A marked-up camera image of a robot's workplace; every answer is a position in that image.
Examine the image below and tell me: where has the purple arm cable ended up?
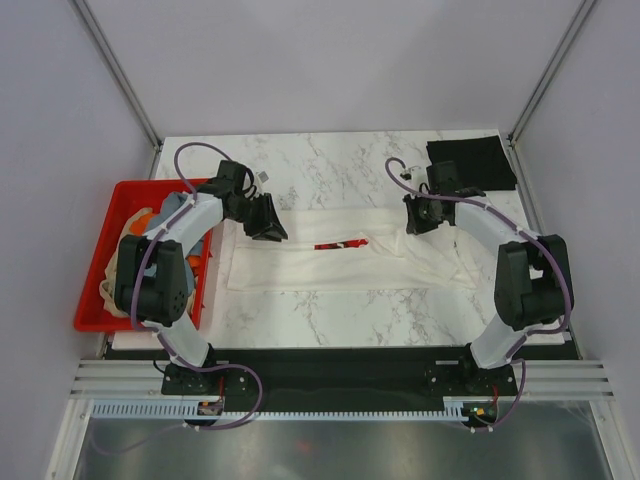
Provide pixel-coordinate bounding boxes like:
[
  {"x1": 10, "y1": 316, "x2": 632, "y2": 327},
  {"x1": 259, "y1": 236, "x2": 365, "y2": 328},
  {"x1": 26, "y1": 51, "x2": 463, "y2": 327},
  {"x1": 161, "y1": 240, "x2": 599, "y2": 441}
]
[
  {"x1": 130, "y1": 142, "x2": 236, "y2": 376},
  {"x1": 384, "y1": 157, "x2": 573, "y2": 366}
]

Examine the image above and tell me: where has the white slotted cable duct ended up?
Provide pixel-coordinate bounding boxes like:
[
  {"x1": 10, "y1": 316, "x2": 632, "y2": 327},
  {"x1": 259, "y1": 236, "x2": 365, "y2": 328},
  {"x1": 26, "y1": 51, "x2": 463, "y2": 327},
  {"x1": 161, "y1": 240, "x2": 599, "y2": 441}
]
[{"x1": 91, "y1": 399, "x2": 468, "y2": 422}]

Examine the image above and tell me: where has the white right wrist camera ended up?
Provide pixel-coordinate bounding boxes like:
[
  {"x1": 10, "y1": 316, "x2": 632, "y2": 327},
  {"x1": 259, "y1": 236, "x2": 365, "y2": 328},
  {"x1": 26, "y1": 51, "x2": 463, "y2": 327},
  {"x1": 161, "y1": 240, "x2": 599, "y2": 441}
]
[{"x1": 400, "y1": 166, "x2": 421, "y2": 182}]

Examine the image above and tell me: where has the folded black t-shirt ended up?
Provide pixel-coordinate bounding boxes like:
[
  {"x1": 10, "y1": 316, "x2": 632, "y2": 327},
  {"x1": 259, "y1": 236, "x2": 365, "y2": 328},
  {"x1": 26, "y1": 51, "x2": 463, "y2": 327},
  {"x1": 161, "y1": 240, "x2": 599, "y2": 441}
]
[{"x1": 426, "y1": 135, "x2": 517, "y2": 191}]

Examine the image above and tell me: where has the left aluminium frame post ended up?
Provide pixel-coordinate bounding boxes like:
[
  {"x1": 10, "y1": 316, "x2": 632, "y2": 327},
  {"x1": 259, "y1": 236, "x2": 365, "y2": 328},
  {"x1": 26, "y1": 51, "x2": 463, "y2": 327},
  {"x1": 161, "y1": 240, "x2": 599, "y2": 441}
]
[{"x1": 69, "y1": 0, "x2": 162, "y2": 152}]

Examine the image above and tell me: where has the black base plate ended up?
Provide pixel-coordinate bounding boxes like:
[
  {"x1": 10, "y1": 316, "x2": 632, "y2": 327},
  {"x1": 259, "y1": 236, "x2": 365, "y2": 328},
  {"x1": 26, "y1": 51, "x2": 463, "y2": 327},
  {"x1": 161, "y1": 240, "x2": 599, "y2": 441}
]
[{"x1": 160, "y1": 343, "x2": 576, "y2": 414}]

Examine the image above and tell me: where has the white t-shirt red print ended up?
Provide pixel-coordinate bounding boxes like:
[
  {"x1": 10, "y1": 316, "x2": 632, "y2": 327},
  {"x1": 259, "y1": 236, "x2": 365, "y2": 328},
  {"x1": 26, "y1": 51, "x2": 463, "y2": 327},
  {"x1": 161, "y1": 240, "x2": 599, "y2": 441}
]
[{"x1": 227, "y1": 208, "x2": 480, "y2": 292}]

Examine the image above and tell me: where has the red plastic bin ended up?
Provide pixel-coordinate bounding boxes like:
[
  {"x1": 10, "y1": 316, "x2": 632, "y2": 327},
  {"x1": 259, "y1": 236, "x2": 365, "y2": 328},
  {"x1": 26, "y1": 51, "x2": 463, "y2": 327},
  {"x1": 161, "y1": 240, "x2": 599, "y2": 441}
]
[{"x1": 74, "y1": 179, "x2": 189, "y2": 333}]

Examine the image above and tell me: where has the beige t-shirt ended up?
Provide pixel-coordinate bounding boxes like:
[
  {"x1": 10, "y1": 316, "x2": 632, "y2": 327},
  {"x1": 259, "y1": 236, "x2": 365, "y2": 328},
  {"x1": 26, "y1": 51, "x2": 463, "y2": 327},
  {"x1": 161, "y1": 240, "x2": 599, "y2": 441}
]
[{"x1": 98, "y1": 209, "x2": 196, "y2": 321}]

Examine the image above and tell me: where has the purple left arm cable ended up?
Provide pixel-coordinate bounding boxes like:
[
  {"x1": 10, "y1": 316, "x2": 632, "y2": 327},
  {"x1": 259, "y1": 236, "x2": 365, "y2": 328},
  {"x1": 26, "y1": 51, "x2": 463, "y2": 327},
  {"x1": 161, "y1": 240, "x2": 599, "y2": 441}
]
[{"x1": 130, "y1": 142, "x2": 236, "y2": 376}]

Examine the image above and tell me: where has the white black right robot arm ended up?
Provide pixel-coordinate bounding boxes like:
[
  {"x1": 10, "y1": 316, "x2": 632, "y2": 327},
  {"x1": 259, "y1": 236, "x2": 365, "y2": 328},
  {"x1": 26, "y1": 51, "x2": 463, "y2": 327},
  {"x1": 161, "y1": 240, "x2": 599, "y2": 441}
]
[{"x1": 394, "y1": 162, "x2": 574, "y2": 394}]

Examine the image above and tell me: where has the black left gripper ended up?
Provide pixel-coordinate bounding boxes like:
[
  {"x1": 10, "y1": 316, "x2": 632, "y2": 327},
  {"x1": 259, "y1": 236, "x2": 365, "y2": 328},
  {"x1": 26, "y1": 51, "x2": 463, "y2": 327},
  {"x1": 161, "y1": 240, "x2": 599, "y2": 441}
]
[{"x1": 227, "y1": 193, "x2": 287, "y2": 243}]

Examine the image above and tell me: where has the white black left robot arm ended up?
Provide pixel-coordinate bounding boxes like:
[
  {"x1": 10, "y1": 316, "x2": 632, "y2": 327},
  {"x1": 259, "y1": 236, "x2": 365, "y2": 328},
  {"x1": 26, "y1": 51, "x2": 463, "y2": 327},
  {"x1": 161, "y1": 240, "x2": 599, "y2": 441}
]
[{"x1": 114, "y1": 160, "x2": 288, "y2": 393}]

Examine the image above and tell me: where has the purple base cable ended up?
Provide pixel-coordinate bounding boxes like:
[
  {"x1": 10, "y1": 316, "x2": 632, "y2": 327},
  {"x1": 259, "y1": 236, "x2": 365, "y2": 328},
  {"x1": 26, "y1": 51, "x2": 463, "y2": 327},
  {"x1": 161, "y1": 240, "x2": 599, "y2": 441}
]
[{"x1": 180, "y1": 362, "x2": 265, "y2": 434}]

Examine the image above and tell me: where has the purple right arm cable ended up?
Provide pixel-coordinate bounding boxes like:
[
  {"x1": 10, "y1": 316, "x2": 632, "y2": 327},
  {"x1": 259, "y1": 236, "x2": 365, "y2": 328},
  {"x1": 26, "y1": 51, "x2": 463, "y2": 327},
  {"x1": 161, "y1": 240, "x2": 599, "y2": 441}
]
[{"x1": 384, "y1": 157, "x2": 573, "y2": 366}]

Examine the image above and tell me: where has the orange garment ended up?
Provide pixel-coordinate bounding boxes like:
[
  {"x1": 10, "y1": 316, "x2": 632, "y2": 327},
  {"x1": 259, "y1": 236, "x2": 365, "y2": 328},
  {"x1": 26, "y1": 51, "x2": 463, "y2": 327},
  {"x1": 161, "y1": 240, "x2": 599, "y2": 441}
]
[{"x1": 129, "y1": 212, "x2": 154, "y2": 236}]

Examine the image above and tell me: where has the aluminium frame post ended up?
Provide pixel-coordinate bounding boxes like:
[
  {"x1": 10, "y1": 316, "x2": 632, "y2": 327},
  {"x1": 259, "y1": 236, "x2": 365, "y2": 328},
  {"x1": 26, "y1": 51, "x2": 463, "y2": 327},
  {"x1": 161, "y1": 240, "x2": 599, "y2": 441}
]
[
  {"x1": 506, "y1": 0, "x2": 600, "y2": 148},
  {"x1": 69, "y1": 0, "x2": 162, "y2": 152}
]

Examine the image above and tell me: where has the right aluminium frame post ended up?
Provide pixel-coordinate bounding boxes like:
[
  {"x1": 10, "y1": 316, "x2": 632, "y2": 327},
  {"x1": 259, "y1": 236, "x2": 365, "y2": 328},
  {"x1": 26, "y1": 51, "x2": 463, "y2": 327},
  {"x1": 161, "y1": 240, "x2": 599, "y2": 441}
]
[{"x1": 506, "y1": 0, "x2": 600, "y2": 148}]

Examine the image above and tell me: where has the light blue t-shirt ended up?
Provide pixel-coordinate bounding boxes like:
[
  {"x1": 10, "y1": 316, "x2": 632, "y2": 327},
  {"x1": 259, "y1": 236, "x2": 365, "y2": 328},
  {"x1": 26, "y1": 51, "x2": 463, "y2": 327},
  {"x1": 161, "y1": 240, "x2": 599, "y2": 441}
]
[{"x1": 154, "y1": 192, "x2": 221, "y2": 296}]

